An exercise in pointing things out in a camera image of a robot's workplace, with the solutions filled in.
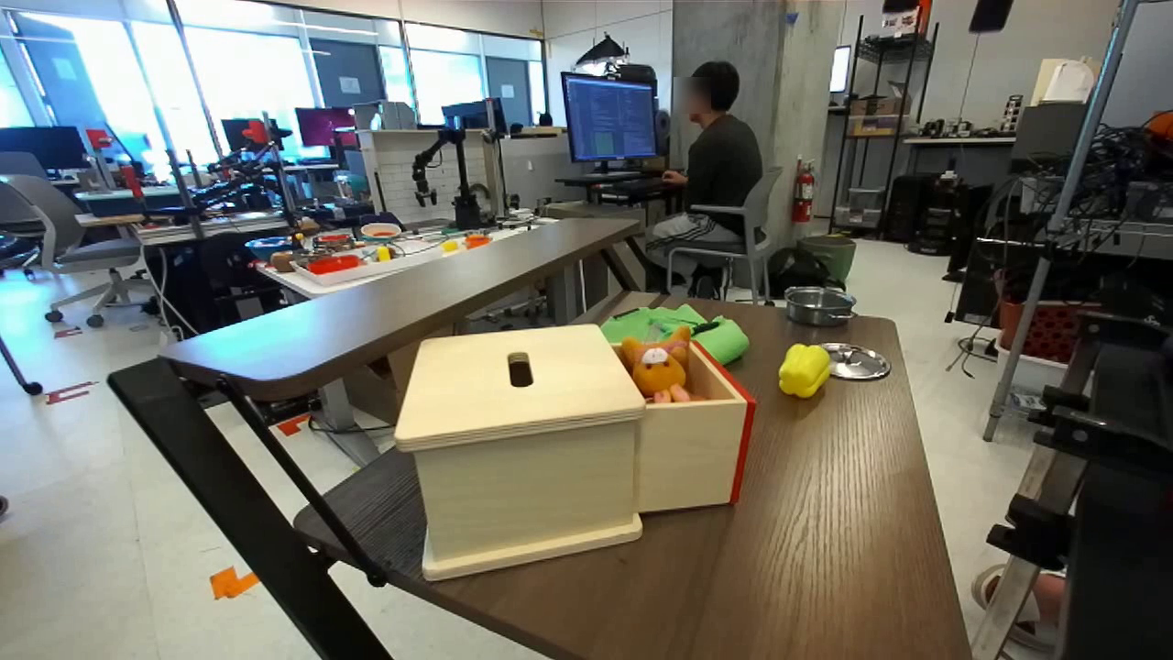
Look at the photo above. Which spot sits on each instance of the black background robot arm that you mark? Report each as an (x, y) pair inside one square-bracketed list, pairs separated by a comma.
[(463, 183)]

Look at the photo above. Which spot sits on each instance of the yellow toy pepper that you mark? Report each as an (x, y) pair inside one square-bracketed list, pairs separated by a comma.
[(804, 370)]

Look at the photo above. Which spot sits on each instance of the orange plush toy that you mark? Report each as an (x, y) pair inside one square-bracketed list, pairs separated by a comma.
[(658, 367)]

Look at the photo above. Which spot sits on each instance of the black marker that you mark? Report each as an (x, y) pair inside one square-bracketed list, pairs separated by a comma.
[(705, 325)]

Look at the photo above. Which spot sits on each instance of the wooden box with slotted lid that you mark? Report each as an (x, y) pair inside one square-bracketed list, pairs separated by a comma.
[(522, 440)]

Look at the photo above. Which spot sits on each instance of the green cloth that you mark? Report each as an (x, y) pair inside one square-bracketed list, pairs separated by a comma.
[(724, 339)]

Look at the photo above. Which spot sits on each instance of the wooden drawer with red front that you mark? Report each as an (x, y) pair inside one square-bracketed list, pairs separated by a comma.
[(687, 449)]

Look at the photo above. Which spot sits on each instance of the long brown table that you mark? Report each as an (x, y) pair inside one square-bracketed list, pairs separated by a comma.
[(385, 312)]

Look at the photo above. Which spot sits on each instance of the person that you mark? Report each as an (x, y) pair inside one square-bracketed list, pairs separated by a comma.
[(722, 170)]

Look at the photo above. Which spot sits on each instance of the large computer monitor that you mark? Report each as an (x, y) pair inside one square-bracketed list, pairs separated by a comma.
[(608, 119)]

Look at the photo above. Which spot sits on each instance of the black backpack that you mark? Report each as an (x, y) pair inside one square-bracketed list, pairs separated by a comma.
[(795, 270)]

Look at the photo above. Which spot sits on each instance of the white table with toys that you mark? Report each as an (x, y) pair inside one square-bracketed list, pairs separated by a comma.
[(367, 268)]

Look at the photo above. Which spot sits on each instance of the silver metal pot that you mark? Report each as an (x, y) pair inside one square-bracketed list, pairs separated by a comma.
[(818, 306)]

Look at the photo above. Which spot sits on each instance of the green bin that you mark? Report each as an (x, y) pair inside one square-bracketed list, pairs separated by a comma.
[(829, 255)]

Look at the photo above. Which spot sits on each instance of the red fire extinguisher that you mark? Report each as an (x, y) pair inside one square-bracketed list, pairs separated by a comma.
[(804, 194)]

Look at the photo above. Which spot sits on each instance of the silver metal lid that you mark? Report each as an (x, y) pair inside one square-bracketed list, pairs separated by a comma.
[(857, 362)]

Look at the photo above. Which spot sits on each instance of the monitor with red screen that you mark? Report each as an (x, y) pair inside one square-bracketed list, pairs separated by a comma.
[(324, 126)]

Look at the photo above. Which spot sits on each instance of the orange crate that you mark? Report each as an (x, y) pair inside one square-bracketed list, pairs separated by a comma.
[(1049, 330)]

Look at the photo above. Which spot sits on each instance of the silver pole stand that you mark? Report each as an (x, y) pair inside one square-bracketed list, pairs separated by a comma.
[(1054, 238)]

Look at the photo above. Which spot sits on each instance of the grey office chair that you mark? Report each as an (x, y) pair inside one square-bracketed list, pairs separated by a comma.
[(64, 238)]

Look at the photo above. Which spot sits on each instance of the black metal rack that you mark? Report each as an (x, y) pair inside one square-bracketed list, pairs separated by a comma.
[(1113, 513)]

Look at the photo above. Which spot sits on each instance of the black frame stand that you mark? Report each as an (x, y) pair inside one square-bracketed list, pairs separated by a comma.
[(229, 495)]

